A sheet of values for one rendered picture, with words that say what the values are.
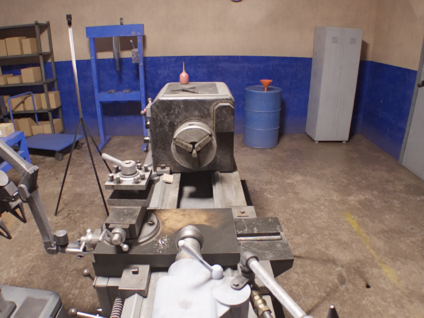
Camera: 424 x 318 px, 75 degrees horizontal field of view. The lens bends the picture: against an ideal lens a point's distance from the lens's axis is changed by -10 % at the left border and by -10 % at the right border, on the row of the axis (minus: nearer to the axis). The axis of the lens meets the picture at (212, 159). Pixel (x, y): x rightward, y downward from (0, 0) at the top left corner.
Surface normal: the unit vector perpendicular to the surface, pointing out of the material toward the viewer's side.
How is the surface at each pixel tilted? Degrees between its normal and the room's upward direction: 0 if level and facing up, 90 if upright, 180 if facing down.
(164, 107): 90
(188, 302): 0
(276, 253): 0
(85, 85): 90
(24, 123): 90
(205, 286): 0
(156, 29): 90
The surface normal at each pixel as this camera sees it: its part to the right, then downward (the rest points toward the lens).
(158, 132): 0.04, 0.39
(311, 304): 0.00, -0.92
